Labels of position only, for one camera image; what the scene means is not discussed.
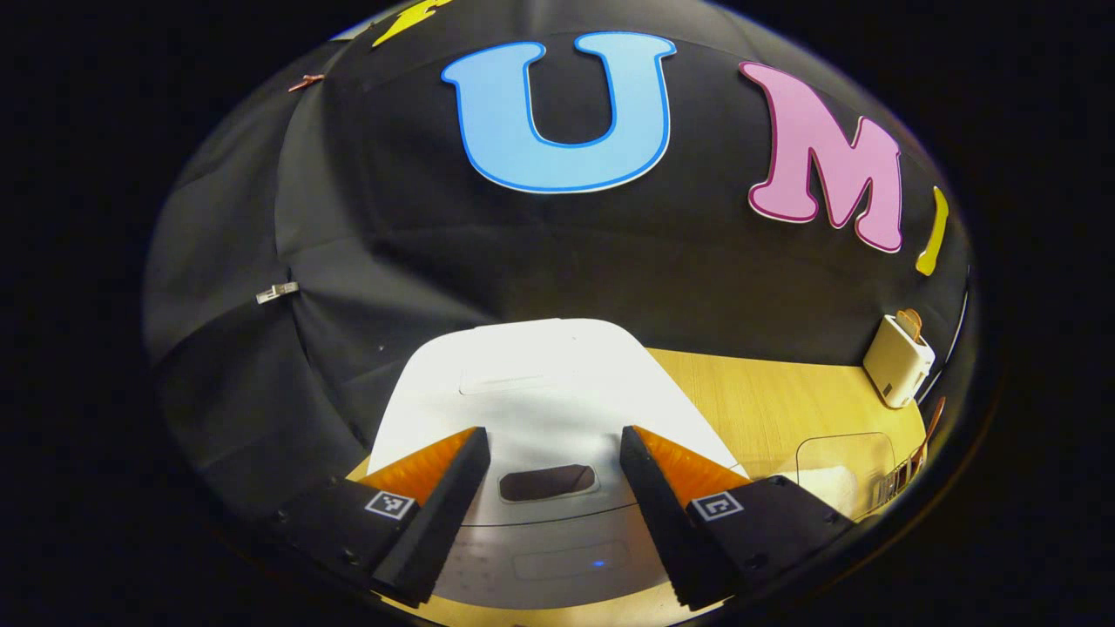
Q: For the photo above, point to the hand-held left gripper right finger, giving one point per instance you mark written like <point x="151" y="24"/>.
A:
<point x="653" y="514"/>

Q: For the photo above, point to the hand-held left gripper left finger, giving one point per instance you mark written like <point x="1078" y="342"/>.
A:
<point x="449" y="514"/>

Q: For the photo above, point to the brown wooden spoon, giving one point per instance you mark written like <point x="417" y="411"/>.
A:
<point x="932" y="427"/>

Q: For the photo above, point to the white toaster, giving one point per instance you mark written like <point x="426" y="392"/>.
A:
<point x="897" y="366"/>

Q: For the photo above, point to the clear plastic box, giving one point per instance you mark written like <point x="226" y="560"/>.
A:
<point x="845" y="453"/>

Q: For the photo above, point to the white rice cooker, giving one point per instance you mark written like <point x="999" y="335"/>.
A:
<point x="549" y="392"/>

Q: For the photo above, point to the white rice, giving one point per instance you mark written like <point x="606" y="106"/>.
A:
<point x="827" y="488"/>

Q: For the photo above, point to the clear chopstick holder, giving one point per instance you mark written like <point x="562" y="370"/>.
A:
<point x="897" y="492"/>

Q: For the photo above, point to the silver metal clip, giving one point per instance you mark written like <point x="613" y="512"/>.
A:
<point x="277" y="292"/>

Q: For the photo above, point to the copper metal clip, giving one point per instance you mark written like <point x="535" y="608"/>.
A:
<point x="306" y="82"/>

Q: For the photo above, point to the black backdrop cloth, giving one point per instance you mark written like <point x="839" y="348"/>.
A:
<point x="392" y="226"/>

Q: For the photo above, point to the brown toast slice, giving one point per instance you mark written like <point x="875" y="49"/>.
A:
<point x="908" y="322"/>

